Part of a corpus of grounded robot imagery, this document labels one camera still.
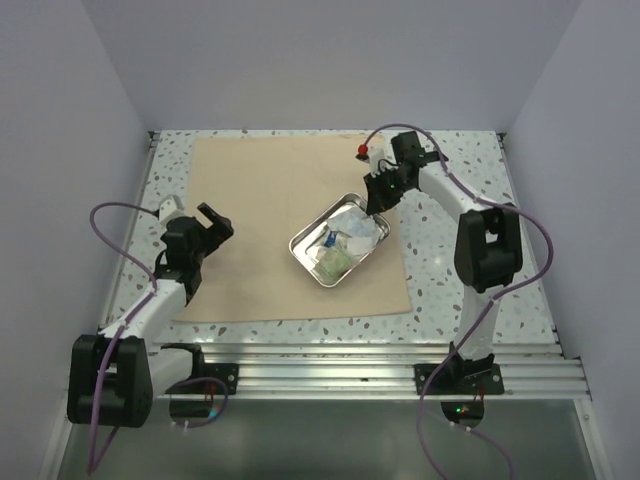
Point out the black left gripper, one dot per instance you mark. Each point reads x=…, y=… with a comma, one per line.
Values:
x=216, y=233

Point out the stainless steel tray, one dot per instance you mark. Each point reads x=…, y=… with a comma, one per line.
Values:
x=306, y=247

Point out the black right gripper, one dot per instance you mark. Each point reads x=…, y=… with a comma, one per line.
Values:
x=378, y=201

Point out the beige cloth mat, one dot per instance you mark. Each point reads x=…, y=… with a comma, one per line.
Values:
x=271, y=188

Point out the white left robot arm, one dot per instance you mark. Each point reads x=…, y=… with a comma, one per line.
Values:
x=117, y=373

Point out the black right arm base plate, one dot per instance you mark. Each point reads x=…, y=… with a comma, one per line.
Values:
x=448, y=383

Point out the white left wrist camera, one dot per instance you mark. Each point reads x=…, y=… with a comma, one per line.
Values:
x=170, y=208

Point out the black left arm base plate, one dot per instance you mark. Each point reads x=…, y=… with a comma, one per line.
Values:
x=227, y=373

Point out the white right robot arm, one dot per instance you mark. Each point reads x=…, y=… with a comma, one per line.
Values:
x=488, y=245

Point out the green yellow packet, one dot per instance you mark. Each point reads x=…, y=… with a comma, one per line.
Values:
x=334, y=264

